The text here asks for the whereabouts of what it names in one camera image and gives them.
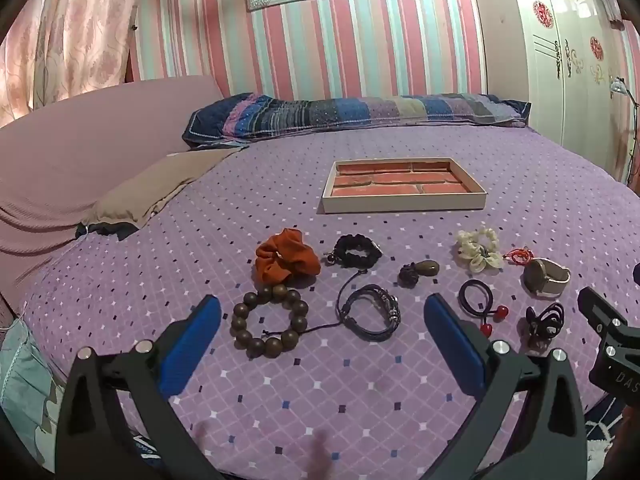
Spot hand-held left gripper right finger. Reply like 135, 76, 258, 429
415, 293, 588, 480

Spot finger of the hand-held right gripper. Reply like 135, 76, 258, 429
577, 287, 629, 342

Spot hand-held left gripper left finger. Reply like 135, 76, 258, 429
54, 295, 236, 480

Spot black hair tie bundle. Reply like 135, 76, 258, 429
525, 302, 566, 348

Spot black leather cord bracelet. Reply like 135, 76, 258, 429
336, 270, 402, 343

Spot cream flower scrunchie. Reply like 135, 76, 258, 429
455, 227, 505, 274

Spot orange fabric scrunchie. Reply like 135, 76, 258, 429
254, 228, 321, 287

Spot black braided bracelet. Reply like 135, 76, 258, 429
324, 233, 383, 268

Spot brick pattern tray box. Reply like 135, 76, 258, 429
320, 158, 488, 215

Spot dark patterned rug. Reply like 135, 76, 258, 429
585, 394, 632, 463

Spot dark rose stone pendant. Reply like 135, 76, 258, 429
398, 259, 441, 289

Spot dark cloth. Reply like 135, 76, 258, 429
75, 219, 142, 242

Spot tan folded blanket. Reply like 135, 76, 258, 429
80, 146, 248, 231

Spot teal patterned cloth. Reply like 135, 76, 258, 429
0, 316, 68, 463

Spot purple diamond pattern bedsheet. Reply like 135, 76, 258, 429
20, 125, 640, 480

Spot pink upholstered headboard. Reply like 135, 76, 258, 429
0, 76, 226, 306

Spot desk lamp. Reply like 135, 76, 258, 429
609, 76, 640, 111

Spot white decorated wardrobe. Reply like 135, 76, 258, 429
472, 0, 640, 183

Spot patchwork pillow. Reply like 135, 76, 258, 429
181, 92, 532, 150

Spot pink floral curtain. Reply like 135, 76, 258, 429
0, 0, 146, 128

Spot black hair tie red beads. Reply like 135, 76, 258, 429
458, 279, 511, 337

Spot brown wooden bead bracelet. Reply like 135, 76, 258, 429
230, 284, 312, 360

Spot beige strap wristwatch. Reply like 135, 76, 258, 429
522, 257, 572, 298

